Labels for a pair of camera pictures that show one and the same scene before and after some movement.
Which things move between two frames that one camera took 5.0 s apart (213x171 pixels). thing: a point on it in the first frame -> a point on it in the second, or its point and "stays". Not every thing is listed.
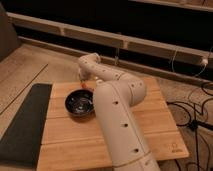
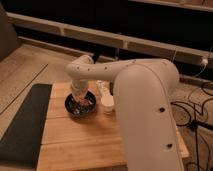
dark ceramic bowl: (80, 102) stays
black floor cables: (196, 123) stays
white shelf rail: (108, 38) stays
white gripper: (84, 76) -> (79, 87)
